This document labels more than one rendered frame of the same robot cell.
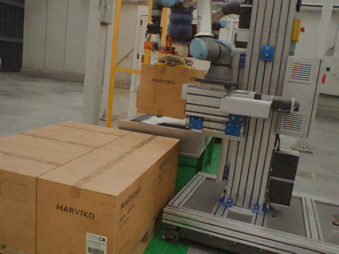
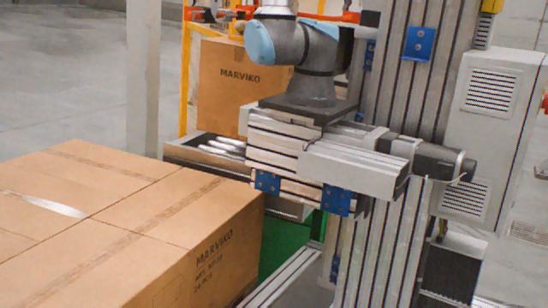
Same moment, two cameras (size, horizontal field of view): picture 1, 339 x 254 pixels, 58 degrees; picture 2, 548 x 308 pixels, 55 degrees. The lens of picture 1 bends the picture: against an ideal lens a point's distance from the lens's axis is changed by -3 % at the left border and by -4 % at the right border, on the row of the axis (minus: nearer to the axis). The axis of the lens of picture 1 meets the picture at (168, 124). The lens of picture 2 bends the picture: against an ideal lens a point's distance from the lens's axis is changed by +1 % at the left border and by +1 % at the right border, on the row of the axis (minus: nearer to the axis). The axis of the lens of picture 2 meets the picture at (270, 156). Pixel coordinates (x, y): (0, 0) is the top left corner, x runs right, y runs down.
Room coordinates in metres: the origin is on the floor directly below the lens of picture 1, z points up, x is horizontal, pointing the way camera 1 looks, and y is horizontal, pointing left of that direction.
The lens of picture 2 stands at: (0.39, -0.37, 1.38)
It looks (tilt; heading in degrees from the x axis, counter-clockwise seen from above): 19 degrees down; 8
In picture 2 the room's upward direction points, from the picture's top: 6 degrees clockwise
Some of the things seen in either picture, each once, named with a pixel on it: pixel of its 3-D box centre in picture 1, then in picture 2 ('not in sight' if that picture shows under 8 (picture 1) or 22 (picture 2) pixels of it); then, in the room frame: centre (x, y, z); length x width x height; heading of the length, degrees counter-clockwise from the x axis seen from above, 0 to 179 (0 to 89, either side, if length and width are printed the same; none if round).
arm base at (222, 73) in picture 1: (219, 71); (312, 84); (1.90, -0.26, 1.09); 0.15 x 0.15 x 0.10
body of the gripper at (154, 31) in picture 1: (155, 25); not in sight; (2.27, 0.17, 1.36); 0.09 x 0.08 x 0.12; 162
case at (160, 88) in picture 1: (173, 89); (269, 84); (2.81, -0.01, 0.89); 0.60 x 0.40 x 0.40; 162
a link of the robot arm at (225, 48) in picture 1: (220, 52); (314, 43); (1.90, -0.26, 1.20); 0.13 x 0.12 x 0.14; 127
